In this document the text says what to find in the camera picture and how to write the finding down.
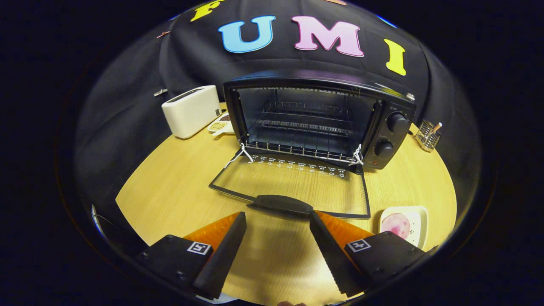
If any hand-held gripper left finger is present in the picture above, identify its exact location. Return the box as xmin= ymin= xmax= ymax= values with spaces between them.
xmin=136 ymin=211 xmax=247 ymax=300

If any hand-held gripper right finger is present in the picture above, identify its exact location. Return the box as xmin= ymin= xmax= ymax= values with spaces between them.
xmin=309 ymin=210 xmax=428 ymax=298

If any pink ham slice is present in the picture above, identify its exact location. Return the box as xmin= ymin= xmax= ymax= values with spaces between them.
xmin=381 ymin=213 xmax=411 ymax=239

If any cream square plate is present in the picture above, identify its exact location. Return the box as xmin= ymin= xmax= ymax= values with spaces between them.
xmin=379 ymin=206 xmax=429 ymax=250

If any black toaster oven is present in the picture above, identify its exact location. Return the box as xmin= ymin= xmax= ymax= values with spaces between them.
xmin=208 ymin=70 xmax=417 ymax=219

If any white bread toaster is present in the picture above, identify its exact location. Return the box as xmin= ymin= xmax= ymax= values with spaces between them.
xmin=161 ymin=85 xmax=222 ymax=139

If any small dish of beans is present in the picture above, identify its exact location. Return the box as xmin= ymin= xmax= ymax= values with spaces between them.
xmin=207 ymin=112 xmax=233 ymax=136

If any black backdrop cloth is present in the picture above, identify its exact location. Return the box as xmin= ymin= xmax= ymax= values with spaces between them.
xmin=74 ymin=0 xmax=483 ymax=238

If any metal wire basket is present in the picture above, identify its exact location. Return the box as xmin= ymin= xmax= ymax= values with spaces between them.
xmin=414 ymin=120 xmax=442 ymax=152

